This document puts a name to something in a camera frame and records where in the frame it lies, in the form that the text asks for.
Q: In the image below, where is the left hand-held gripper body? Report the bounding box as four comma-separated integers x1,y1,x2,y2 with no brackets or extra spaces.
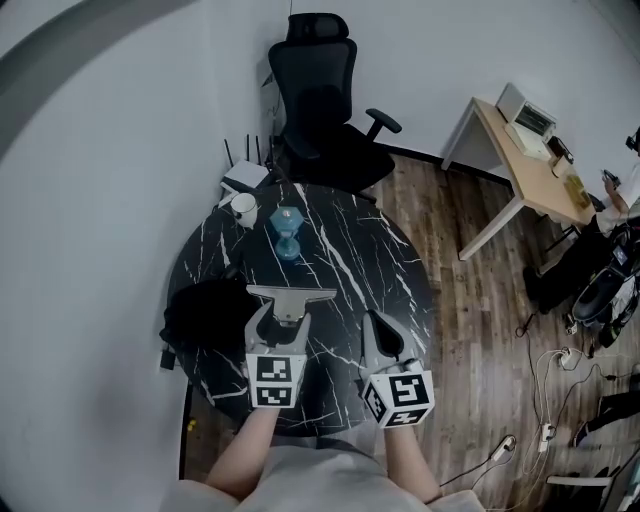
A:
244,339,309,410

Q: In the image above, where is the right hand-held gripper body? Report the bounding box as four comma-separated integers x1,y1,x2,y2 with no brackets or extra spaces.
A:
360,357,436,430

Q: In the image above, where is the person's left forearm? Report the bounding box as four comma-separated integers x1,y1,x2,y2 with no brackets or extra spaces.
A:
205,407,281,501

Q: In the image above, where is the person's right forearm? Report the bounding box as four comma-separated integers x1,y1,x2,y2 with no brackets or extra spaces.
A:
383,422,444,504

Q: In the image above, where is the round black marble table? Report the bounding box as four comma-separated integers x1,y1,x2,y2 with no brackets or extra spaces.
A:
167,182,432,439

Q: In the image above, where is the person's white shirt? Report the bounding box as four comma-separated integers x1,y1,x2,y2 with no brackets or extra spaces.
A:
164,434,489,512

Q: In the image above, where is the white cup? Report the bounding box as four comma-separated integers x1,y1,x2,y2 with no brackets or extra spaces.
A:
229,192,260,230

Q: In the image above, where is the white router with black antennas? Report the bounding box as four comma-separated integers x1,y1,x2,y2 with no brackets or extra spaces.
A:
219,133,276,194

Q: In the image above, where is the black round open bag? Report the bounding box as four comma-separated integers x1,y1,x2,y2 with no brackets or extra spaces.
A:
572,264,640,331

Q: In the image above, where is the wooden desk with white legs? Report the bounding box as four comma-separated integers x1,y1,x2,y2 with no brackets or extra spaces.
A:
442,96,599,261

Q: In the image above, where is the woven basket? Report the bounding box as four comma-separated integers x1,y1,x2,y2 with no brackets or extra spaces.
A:
563,172,591,209

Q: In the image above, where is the flat white box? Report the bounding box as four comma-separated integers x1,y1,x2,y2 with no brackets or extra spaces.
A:
504,122,551,156

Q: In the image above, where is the black office chair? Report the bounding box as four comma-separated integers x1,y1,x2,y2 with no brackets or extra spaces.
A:
268,13,403,199

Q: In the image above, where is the small black box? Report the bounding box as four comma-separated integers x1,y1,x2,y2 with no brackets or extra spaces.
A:
547,137,575,164

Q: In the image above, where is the white toaster oven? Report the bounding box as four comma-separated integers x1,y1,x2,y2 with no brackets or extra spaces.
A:
496,83,558,137

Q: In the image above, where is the black cable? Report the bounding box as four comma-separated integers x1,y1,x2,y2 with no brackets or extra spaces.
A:
439,457,501,489

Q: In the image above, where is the white cable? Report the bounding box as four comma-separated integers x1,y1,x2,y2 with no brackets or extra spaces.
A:
522,347,586,481

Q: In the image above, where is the white bar frame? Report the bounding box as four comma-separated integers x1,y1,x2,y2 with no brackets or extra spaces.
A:
547,474,616,487

